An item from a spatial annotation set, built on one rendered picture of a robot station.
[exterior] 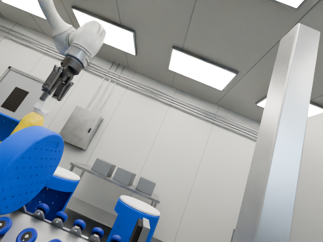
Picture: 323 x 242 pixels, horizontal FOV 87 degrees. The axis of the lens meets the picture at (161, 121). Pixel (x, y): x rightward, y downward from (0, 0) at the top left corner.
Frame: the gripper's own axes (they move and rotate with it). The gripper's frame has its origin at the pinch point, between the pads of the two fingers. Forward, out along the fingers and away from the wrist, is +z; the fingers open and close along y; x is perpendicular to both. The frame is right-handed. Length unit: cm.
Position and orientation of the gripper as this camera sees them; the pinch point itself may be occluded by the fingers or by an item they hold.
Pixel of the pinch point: (45, 103)
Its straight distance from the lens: 78.7
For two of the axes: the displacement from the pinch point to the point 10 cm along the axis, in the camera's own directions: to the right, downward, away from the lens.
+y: -1.2, 2.7, 9.5
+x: -9.2, -4.0, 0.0
